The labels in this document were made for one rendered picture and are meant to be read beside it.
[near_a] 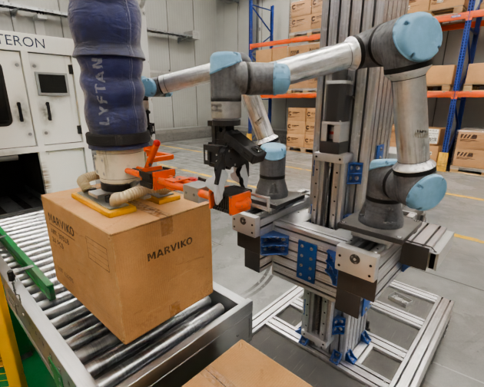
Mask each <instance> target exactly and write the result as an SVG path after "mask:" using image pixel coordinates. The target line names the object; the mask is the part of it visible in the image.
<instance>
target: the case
mask: <svg viewBox="0 0 484 387"><path fill-rule="evenodd" d="M80 191H82V190H81V188H80V187H79V188H75V189H70V190H63V191H58V192H54V193H47V194H43V195H41V200H42V204H43V209H44V213H45V220H46V224H47V229H48V236H49V240H50V245H51V252H52V256H53V261H54V265H55V272H56V276H57V280H58V281H59V282H60V283H61V284H62V285H63V286H64V287H65V288H66V289H67V290H68V291H69V292H70V293H71V294H73V295H74V296H75V297H76V298H77V299H78V300H79V301H80V302H81V303H82V304H83V305H84V306H85V307H86V308H87V309H88V310H89V311H90V312H91V313H92V314H93V315H95V316H96V317H97V318H98V319H99V320H100V321H101V322H102V323H103V324H104V325H105V326H106V327H107V328H108V329H109V330H110V331H111V332H112V333H113V334H114V335H116V336H117V337H118V338H119V339H120V340H121V341H122V342H123V343H124V344H125V345H127V344H128V343H130V342H132V341H134V340H135V339H137V338H138V337H140V336H142V335H144V334H145V333H146V332H149V331H150V330H152V329H153V328H155V327H156V326H159V325H160V324H162V323H163V322H165V321H167V320H168V319H170V318H171V317H173V316H175V315H177V314H178V313H180V312H182V311H183V310H185V309H186V308H188V307H189V306H192V305H193V304H195V303H196V302H198V301H200V300H201V299H203V298H204V297H206V296H208V295H210V294H212V292H213V268H212V242H211V209H210V208H209V202H207V201H205V202H202V203H195V202H193V201H190V200H186V199H184V195H183V194H182V193H177V192H174V191H171V192H172V193H175V194H179V195H181V198H180V199H179V200H175V201H172V202H169V203H164V204H161V205H158V204H156V203H153V202H150V201H149V200H143V199H141V198H137V199H133V200H131V201H128V202H127V203H129V204H132V205H134V206H136V211H135V212H132V213H126V214H124V215H120V216H117V217H112V218H108V217H106V216H105V215H103V214H101V213H99V212H98V211H96V210H93V209H92V208H90V207H88V206H86V205H85V204H83V203H81V202H79V201H78V200H76V199H74V198H72V197H71V194H72V193H75V192H80Z"/></svg>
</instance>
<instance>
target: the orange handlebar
mask: <svg viewBox="0 0 484 387"><path fill-rule="evenodd" d="M173 159H174V155H173V154H169V153H165V152H160V151H158V152H157V154H156V157H155V159H154V162H158V161H164V160H173ZM154 162H153V163H154ZM124 172H125V173H126V174H130V175H133V176H136V177H140V178H141V176H139V171H138V170H134V169H131V168H126V169H125V170H124ZM190 182H193V181H191V180H190V178H188V177H182V176H177V177H175V176H172V175H169V176H168V177H167V179H164V178H162V177H159V178H158V179H157V183H158V184H161V185H164V186H166V187H165V188H166V189H169V190H172V191H176V190H180V191H183V184H187V183H190ZM198 196H199V197H202V198H204V199H207V200H209V193H208V191H206V190H199V192H198ZM251 202H252V201H251V199H250V198H249V197H247V198H245V199H243V200H238V201H237V202H236V203H235V207H236V208H237V209H242V208H246V207H249V206H250V205H251Z"/></svg>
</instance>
